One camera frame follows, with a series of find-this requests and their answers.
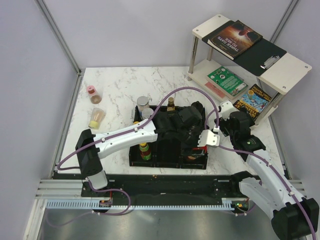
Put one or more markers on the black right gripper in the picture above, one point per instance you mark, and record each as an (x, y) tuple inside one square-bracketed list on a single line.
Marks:
[(223, 125)]

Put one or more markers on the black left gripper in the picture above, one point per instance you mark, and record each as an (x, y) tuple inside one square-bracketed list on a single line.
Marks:
[(198, 131)]

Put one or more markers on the red-lid sauce jar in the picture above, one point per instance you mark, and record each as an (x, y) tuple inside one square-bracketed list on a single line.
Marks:
[(196, 153)]

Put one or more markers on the small yellow-label brown bottle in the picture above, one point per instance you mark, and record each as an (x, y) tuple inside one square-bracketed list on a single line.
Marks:
[(171, 104)]

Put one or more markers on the black six-compartment plastic tray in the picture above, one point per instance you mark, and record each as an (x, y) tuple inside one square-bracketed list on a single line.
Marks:
[(166, 150)]

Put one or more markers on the brown-lid spice jar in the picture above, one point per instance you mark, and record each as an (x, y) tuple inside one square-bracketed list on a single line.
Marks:
[(147, 113)]

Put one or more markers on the yellow-cap sauce bottle tall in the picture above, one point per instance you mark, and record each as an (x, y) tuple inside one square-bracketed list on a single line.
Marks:
[(145, 151)]

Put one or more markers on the silver-lid salt jar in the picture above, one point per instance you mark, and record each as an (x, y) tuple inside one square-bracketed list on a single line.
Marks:
[(142, 103)]

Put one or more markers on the yellow-lid clear spice shaker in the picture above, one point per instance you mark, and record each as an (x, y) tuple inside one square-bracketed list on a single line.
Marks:
[(96, 118)]

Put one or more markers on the pink-lid spice shaker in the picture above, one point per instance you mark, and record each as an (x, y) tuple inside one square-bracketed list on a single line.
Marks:
[(93, 94)]

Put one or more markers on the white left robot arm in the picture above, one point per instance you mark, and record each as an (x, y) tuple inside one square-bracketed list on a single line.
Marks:
[(91, 148)]

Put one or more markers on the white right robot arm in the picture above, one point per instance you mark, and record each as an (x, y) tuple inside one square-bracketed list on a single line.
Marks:
[(292, 215)]

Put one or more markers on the colourful Treehouse book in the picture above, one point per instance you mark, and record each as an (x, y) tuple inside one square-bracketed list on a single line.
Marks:
[(254, 100)]

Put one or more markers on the green paperback book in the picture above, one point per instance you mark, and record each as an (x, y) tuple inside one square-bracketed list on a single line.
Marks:
[(228, 82)]

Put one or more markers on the pink flat booklet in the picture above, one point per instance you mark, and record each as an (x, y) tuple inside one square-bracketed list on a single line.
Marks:
[(215, 90)]

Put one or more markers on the white two-tier shelf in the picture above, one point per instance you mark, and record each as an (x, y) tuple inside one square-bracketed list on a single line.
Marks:
[(266, 61)]

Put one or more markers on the black clipboard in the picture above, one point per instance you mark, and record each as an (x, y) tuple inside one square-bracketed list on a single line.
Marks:
[(256, 56)]

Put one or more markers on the dark Three Days book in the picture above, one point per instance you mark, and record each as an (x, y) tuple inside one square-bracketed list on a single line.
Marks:
[(234, 39)]

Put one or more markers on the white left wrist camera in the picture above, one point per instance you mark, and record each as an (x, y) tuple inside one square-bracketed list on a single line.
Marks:
[(208, 138)]

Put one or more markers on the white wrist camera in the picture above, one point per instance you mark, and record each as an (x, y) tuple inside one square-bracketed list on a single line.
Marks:
[(226, 108), (208, 138)]

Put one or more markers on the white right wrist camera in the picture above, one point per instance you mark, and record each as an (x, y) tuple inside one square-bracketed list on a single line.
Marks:
[(226, 108)]

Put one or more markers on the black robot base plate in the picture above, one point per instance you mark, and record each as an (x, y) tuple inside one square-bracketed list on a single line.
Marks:
[(223, 186)]

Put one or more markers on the right aluminium frame post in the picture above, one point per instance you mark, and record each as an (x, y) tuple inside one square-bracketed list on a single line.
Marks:
[(284, 20)]

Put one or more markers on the white slotted cable duct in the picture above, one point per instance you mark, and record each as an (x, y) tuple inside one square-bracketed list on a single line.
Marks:
[(72, 204)]

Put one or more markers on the aluminium corner frame post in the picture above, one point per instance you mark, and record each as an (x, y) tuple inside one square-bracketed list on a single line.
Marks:
[(58, 35)]

